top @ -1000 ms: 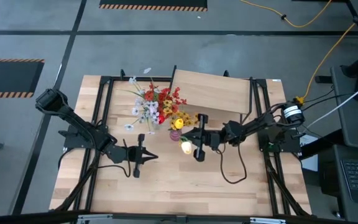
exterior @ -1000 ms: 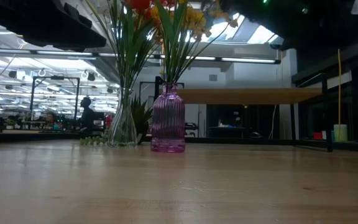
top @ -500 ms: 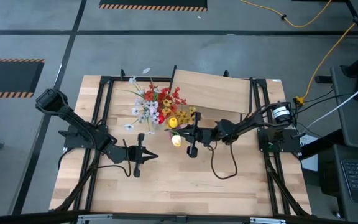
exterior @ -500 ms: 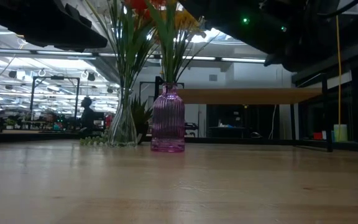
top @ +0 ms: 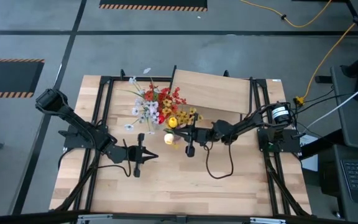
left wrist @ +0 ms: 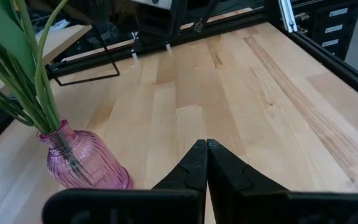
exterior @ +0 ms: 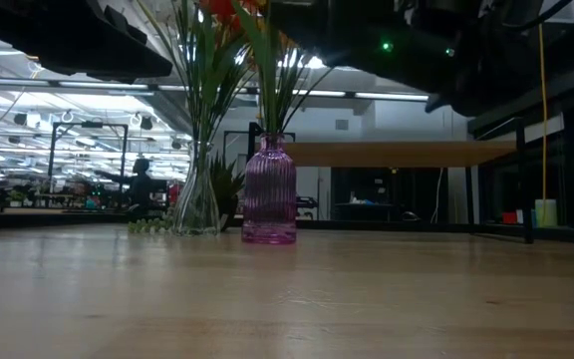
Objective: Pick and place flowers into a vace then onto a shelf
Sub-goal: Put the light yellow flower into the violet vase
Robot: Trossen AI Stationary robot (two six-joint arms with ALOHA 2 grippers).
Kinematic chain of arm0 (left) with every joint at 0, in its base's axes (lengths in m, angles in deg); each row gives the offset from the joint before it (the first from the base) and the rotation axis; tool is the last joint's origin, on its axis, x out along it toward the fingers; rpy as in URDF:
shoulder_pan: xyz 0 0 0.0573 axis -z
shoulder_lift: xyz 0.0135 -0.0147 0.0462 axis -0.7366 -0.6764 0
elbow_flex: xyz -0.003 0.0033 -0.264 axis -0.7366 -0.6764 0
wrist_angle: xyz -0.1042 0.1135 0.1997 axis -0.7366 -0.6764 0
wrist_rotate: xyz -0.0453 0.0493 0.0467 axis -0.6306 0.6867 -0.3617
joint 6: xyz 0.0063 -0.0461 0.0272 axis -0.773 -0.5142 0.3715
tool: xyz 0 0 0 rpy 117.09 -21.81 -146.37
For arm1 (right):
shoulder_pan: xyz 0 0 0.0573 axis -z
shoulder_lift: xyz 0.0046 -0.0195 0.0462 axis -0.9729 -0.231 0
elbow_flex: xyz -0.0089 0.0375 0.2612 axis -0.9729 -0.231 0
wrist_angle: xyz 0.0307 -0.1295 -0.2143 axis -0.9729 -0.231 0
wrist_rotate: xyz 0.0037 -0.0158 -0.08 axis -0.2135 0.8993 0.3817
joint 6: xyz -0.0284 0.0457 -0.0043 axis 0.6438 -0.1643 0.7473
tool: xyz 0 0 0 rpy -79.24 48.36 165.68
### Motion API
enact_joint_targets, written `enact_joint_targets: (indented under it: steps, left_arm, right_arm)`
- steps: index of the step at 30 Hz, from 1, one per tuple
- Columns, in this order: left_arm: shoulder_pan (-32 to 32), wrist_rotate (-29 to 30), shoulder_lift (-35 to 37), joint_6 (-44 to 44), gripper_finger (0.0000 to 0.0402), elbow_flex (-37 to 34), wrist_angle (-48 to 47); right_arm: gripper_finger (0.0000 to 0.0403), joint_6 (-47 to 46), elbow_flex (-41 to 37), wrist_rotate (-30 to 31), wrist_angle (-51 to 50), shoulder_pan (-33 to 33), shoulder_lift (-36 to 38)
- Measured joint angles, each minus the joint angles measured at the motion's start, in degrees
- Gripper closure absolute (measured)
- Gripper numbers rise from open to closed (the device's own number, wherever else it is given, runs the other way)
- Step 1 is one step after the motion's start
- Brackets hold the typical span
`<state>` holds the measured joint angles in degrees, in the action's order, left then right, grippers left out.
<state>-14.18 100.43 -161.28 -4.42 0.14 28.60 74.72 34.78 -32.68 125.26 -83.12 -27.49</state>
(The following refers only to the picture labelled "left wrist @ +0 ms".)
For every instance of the wooden shelf riser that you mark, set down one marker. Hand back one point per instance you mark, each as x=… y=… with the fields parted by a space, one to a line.
x=67 y=37

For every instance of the silver aluminium strip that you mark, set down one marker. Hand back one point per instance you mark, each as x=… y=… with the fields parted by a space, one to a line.
x=288 y=15

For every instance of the yellow artificial tulip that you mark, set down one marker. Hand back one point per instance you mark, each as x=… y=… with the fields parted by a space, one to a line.
x=5 y=37

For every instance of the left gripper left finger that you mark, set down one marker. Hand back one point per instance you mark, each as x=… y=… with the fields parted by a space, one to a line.
x=179 y=202

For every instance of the black drawer cabinet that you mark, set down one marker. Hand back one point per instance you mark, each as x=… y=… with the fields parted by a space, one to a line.
x=334 y=28

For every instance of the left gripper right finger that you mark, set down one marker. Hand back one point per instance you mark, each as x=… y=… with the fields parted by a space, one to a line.
x=244 y=202

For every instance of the pink ribbed glass vase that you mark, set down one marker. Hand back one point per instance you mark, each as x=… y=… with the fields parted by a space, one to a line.
x=85 y=161

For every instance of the black aluminium table frame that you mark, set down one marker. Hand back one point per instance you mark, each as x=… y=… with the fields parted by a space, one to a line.
x=337 y=65

